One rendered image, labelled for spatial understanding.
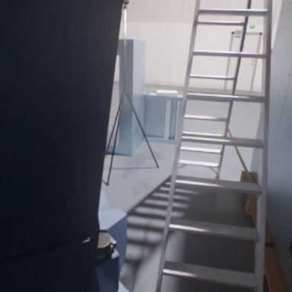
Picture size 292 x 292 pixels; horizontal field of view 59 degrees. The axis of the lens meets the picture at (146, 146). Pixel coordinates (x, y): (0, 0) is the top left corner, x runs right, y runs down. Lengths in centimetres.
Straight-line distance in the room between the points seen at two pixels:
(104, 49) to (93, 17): 4
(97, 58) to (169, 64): 1093
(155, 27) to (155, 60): 125
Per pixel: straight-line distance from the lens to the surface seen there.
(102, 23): 33
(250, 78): 1125
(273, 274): 200
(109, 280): 80
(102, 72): 33
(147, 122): 437
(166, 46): 1125
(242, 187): 140
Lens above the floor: 148
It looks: 21 degrees down
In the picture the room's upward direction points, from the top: 2 degrees clockwise
